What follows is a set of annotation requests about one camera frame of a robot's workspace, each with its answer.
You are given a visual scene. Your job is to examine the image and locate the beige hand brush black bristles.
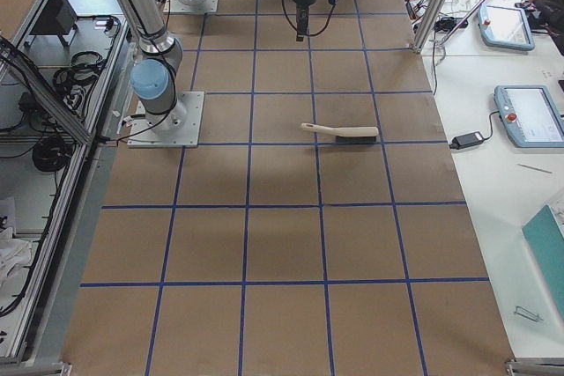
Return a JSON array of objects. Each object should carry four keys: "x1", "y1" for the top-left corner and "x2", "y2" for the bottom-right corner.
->
[{"x1": 300, "y1": 122, "x2": 380, "y2": 144}]

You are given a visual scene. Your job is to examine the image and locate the upper blue teach pendant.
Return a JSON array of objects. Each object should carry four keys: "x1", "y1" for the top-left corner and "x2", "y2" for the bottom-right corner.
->
[{"x1": 478, "y1": 4, "x2": 536, "y2": 51}]

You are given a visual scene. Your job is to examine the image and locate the blue teach pendant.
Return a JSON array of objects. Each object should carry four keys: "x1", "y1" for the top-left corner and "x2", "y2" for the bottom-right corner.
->
[
  {"x1": 493, "y1": 85, "x2": 563, "y2": 149},
  {"x1": 478, "y1": 4, "x2": 536, "y2": 51}
]

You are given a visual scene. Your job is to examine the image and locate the black power adapter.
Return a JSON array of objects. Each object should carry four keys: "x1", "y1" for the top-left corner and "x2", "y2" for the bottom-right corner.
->
[{"x1": 449, "y1": 131, "x2": 485, "y2": 150}]

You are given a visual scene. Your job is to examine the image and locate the lower blue teach pendant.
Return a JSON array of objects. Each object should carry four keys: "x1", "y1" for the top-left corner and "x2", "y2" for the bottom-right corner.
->
[{"x1": 493, "y1": 85, "x2": 563, "y2": 149}]

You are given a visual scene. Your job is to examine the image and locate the teal book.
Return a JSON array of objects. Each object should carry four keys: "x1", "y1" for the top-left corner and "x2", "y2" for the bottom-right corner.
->
[{"x1": 523, "y1": 205, "x2": 563, "y2": 298}]

